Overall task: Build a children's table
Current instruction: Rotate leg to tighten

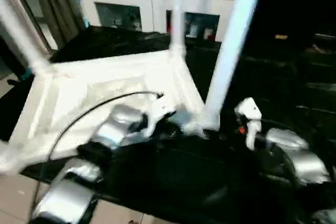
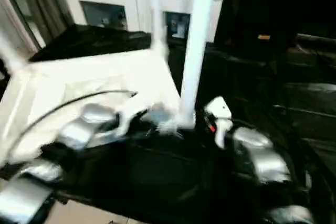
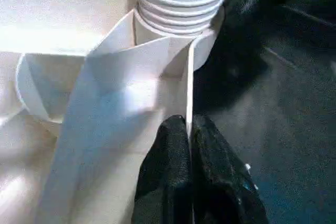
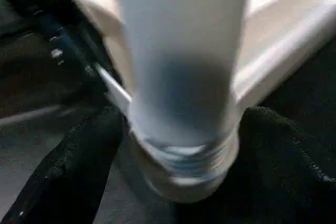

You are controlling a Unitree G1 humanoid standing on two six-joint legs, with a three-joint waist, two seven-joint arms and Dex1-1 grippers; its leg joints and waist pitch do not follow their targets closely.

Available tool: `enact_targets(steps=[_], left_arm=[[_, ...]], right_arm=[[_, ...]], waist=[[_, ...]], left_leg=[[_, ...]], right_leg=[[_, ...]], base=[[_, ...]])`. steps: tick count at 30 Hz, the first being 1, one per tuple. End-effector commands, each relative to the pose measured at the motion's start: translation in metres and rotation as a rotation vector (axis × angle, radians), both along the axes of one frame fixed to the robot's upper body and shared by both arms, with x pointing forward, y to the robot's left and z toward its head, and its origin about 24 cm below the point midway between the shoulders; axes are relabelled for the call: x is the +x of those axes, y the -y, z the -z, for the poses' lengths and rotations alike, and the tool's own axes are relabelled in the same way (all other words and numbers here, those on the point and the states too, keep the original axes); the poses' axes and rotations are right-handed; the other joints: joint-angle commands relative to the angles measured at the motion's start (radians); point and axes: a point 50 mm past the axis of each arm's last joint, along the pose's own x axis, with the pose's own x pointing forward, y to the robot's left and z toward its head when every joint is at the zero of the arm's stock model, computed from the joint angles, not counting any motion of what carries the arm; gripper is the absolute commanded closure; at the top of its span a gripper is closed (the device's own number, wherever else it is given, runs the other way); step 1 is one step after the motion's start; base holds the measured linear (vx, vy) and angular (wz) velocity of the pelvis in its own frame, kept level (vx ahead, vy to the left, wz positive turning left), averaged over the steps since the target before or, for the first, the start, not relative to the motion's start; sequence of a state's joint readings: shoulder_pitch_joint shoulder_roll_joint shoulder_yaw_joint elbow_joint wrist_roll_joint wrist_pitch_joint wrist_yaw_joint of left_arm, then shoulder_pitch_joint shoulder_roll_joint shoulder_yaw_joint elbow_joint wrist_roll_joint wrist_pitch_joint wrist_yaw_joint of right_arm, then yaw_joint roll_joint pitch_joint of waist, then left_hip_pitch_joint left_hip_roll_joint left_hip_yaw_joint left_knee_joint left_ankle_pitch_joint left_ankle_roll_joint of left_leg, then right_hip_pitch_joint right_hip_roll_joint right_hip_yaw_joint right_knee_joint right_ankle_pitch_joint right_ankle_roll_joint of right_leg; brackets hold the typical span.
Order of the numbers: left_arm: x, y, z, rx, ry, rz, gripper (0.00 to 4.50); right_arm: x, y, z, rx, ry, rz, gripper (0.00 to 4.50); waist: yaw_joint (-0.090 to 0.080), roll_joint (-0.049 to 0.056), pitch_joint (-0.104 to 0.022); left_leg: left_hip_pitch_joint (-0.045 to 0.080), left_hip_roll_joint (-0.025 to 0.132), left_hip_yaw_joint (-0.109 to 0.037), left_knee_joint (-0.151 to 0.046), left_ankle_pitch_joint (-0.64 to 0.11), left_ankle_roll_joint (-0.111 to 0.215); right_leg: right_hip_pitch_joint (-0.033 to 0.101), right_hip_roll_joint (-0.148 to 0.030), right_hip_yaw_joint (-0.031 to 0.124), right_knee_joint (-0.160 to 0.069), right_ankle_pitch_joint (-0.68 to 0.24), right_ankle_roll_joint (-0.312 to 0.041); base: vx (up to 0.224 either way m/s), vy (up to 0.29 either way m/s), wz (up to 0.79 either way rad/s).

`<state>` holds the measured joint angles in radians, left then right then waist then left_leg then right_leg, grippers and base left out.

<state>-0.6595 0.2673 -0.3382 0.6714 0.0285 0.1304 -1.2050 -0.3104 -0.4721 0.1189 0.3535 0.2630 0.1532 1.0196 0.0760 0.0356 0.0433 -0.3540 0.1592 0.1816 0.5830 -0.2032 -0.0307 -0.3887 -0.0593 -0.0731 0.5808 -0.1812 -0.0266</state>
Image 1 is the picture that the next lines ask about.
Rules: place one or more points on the white plastic table leg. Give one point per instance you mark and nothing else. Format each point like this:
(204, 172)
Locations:
(26, 40)
(236, 37)
(178, 11)

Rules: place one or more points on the white plastic table top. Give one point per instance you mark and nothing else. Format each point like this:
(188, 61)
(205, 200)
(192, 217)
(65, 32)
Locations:
(92, 77)

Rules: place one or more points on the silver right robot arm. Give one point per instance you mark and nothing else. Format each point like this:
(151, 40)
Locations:
(296, 150)

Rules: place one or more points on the black work mat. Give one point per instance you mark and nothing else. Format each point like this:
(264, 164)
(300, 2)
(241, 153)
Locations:
(262, 90)

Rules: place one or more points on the black cabinet with gold label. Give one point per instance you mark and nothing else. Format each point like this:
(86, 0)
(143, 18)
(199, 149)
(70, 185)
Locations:
(294, 3)

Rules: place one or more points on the teal blue box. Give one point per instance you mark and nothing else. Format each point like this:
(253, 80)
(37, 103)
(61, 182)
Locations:
(26, 74)

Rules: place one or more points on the grey curtain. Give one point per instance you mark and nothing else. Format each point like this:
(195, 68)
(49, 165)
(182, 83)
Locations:
(57, 6)

